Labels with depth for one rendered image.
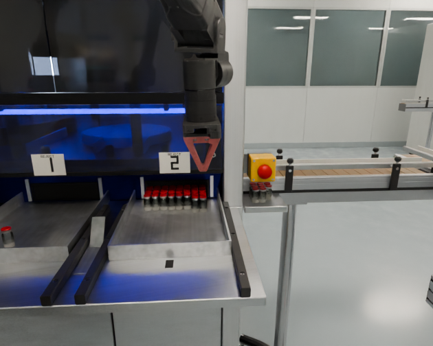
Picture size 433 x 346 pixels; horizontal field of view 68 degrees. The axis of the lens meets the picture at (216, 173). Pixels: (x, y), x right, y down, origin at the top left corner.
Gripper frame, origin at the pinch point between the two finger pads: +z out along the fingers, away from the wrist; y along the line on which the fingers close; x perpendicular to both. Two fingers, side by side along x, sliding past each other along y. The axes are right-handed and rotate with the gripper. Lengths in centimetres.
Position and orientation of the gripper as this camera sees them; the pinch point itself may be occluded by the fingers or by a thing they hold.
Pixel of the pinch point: (203, 167)
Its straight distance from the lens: 62.6
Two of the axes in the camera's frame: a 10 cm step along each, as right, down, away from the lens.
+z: 0.2, 9.5, 3.2
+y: -0.6, -3.2, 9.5
